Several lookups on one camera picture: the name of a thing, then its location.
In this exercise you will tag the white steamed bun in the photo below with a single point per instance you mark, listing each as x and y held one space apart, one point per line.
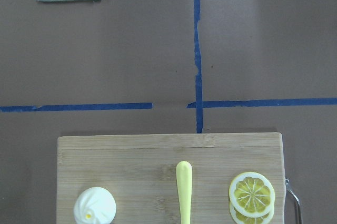
95 205

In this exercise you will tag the yellow plastic knife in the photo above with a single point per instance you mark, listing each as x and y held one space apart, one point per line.
184 181

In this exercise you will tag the bamboo cutting board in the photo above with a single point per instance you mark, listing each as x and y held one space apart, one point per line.
140 173

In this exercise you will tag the upper lemon slice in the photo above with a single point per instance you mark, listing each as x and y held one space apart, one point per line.
252 194

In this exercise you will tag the lower stacked lemon slice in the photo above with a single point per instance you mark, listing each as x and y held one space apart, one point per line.
242 219

